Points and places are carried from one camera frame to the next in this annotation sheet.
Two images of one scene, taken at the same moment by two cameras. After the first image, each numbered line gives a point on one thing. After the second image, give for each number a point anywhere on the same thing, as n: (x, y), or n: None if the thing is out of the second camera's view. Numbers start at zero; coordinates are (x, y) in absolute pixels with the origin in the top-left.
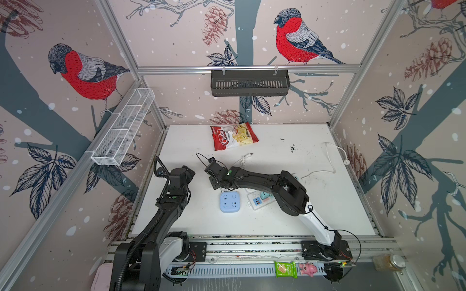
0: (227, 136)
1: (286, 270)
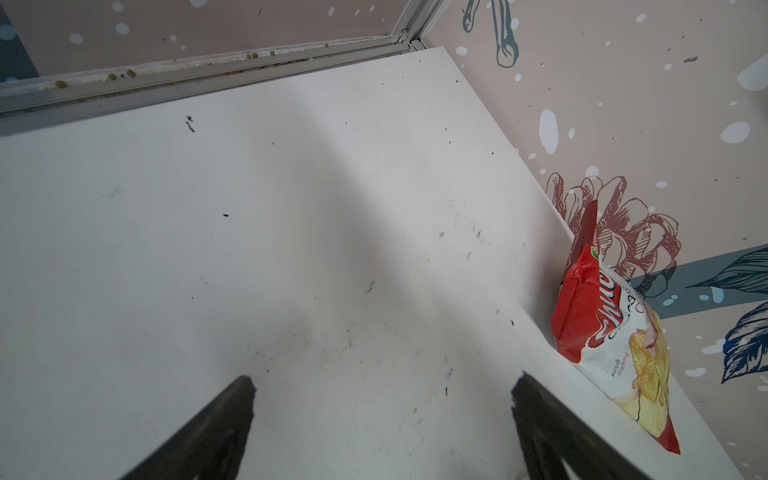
0: (606, 327)
1: None
